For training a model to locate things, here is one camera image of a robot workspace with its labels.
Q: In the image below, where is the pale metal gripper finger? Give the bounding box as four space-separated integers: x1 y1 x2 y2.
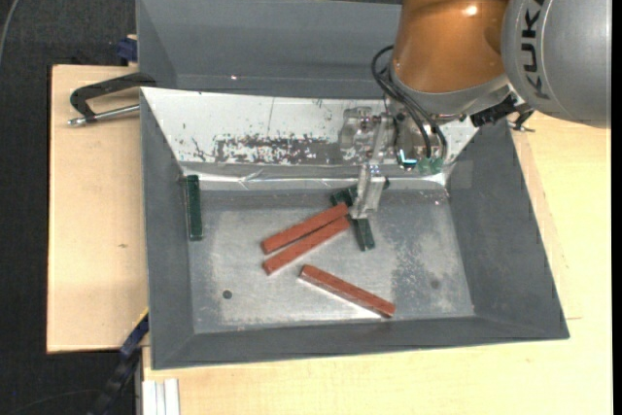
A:
364 164 389 217
350 163 375 218

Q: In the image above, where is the dark green flat block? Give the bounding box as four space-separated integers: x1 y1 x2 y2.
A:
329 187 377 253
186 174 204 242

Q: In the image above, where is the red-brown flat block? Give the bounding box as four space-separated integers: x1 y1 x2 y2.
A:
259 202 351 256
296 263 397 320
261 216 353 277

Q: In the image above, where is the grey metal bin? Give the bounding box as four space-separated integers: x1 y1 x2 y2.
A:
134 0 570 370

